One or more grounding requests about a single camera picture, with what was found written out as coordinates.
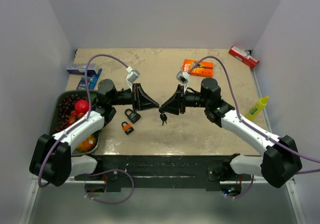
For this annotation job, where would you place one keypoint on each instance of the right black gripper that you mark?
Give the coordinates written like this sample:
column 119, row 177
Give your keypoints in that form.
column 175, row 104

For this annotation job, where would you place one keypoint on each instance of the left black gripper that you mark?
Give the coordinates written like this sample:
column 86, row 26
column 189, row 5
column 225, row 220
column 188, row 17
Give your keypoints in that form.
column 140, row 100

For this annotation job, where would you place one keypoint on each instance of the black Kaijing padlock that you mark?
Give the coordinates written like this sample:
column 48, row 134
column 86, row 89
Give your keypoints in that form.
column 132, row 116

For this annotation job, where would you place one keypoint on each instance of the black key bunch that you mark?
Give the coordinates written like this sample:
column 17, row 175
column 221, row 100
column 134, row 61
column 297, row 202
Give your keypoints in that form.
column 163, row 117

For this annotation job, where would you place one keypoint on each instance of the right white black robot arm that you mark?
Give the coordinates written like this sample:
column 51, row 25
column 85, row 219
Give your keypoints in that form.
column 278, row 161

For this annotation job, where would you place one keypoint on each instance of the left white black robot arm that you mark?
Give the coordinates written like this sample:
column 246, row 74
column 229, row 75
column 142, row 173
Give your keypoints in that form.
column 52, row 159

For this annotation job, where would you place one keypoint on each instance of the orange black padlock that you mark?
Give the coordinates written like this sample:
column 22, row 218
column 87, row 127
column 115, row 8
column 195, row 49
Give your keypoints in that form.
column 127, row 128

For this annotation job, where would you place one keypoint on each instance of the orange razor box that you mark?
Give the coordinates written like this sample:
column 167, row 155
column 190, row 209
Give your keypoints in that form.
column 203, row 69

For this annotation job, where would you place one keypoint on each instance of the green lime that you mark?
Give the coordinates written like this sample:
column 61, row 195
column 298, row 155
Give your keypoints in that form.
column 93, row 98

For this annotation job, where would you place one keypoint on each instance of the red apple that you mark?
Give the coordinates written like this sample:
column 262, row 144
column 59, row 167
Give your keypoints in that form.
column 81, row 106

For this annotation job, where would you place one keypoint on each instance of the orange toy pineapple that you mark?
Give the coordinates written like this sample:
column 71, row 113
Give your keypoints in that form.
column 88, row 144

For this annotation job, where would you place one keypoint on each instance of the red cherries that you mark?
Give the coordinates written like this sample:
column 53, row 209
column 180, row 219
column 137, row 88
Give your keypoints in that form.
column 74, row 117

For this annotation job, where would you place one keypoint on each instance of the dark red grape bunch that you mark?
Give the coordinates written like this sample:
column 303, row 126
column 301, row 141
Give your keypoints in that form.
column 62, row 112

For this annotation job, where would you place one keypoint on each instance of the white blue toothpaste box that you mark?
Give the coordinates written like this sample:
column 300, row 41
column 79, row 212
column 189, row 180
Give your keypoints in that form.
column 79, row 69

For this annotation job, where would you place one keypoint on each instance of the grey fruit tray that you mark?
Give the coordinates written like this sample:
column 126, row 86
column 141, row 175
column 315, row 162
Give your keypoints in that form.
column 83, row 95

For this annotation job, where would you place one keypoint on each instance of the yellow glue bottle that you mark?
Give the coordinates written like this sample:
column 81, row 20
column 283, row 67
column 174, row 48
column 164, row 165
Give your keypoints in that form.
column 257, row 108

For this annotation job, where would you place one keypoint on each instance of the red box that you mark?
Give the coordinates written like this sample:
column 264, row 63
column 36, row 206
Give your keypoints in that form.
column 243, row 56

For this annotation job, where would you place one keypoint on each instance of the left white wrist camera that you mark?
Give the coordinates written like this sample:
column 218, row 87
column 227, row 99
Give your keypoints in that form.
column 132, row 76

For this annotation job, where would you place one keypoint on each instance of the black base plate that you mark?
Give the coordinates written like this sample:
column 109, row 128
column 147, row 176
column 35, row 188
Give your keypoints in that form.
column 154, row 171

